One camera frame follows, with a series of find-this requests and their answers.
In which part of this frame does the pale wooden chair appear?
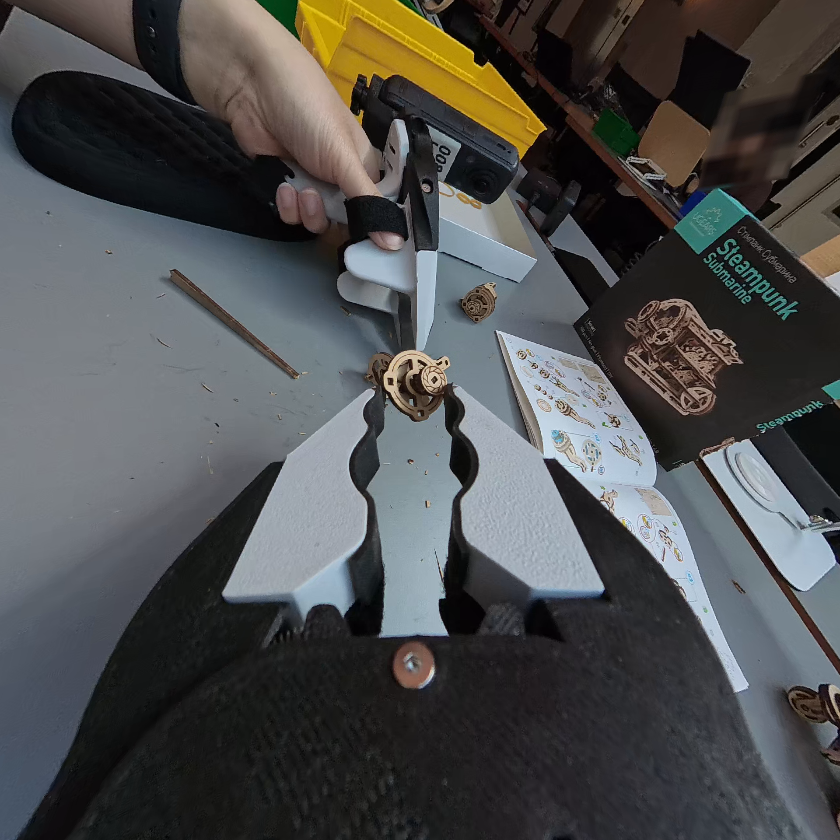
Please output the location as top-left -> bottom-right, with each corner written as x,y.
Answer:
640,100 -> 711,188

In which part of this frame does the white cardboard box lid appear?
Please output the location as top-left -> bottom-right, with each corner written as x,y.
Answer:
433,180 -> 538,283

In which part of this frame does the wooden background desk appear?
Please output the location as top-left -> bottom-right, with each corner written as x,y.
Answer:
479,13 -> 683,229

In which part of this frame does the green plastic crate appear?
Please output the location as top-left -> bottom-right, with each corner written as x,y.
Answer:
592,107 -> 642,156

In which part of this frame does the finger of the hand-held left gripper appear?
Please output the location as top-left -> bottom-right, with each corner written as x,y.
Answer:
336,238 -> 417,350
411,248 -> 440,354

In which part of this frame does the large wooden gear assembly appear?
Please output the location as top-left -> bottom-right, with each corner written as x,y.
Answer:
786,682 -> 840,767

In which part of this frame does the black model kit box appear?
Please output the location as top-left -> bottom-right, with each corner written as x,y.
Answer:
573,189 -> 840,472

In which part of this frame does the small wooden drum assembly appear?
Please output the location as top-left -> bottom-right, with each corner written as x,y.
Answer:
459,282 -> 498,324

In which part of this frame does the black wrist band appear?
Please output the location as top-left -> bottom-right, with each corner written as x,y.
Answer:
131,0 -> 199,106

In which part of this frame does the person's left hand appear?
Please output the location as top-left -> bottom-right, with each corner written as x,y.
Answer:
177,0 -> 406,252

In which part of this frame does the wooden wheel frame with shaft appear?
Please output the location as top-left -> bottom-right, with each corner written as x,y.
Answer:
382,351 -> 452,422

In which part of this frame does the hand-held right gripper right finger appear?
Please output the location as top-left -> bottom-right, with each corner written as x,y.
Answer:
441,384 -> 606,636

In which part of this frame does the yellow plastic bin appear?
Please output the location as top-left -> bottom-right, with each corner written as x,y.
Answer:
294,0 -> 547,158

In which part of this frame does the thin wooden strip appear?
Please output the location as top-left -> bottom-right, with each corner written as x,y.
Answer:
168,269 -> 301,380

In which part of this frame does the illustrated instruction booklet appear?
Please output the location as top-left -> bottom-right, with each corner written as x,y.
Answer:
497,330 -> 750,693

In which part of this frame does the dark grey device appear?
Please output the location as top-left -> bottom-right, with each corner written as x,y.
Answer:
515,167 -> 583,238

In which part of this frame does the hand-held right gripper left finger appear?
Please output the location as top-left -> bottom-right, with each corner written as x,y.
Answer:
222,386 -> 388,636

